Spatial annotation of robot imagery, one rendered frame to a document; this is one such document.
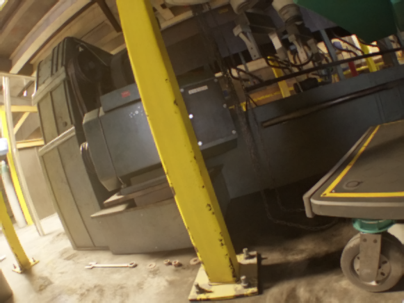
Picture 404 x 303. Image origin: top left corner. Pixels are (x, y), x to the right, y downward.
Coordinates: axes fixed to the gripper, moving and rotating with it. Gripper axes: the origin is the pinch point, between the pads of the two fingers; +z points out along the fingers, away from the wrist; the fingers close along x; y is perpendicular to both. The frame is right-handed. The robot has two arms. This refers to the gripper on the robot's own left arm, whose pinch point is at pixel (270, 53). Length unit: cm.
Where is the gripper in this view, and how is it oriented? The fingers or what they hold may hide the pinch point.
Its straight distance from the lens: 63.6
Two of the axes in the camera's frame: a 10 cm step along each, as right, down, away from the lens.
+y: -4.7, 1.1, 8.8
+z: 3.2, 9.5, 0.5
